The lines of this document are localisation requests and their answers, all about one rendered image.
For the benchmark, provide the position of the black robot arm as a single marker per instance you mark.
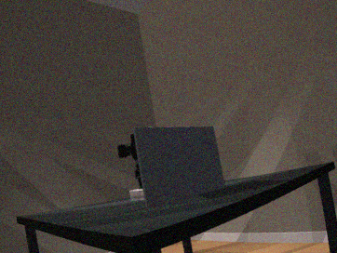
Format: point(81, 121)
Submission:
point(136, 169)

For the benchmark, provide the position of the grey wall panel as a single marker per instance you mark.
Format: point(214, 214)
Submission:
point(177, 162)

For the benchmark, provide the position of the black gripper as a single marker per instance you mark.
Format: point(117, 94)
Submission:
point(123, 150)

